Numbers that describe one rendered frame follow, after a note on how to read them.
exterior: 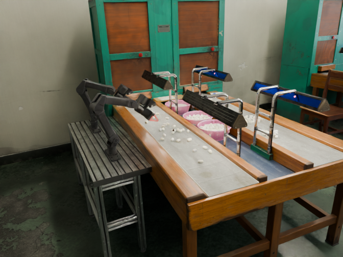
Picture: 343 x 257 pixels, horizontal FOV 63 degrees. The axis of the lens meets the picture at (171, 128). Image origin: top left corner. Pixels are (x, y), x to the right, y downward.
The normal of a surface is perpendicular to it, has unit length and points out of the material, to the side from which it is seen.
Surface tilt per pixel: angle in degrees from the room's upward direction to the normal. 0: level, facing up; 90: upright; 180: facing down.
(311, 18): 90
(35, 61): 90
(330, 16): 90
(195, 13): 90
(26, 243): 0
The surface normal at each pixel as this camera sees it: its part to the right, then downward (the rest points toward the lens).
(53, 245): -0.04, -0.93
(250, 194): 0.38, 0.32
